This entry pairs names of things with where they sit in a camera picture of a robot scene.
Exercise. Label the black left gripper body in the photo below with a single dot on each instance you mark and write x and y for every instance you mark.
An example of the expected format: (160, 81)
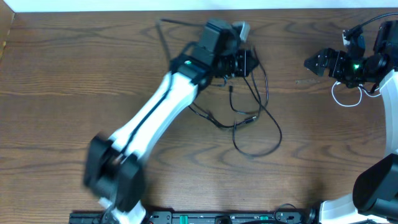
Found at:
(232, 66)

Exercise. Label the brown cardboard panel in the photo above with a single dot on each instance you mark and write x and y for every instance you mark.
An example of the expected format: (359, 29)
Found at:
(6, 19)

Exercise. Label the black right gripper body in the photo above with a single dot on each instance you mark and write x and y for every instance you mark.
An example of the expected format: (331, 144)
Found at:
(350, 71)

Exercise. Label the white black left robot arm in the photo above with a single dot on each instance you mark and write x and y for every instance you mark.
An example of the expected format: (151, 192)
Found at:
(114, 169)

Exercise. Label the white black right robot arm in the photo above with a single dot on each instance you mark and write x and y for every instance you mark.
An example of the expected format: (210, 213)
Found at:
(374, 195)

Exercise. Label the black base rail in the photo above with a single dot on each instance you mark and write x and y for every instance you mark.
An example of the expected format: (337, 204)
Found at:
(289, 216)

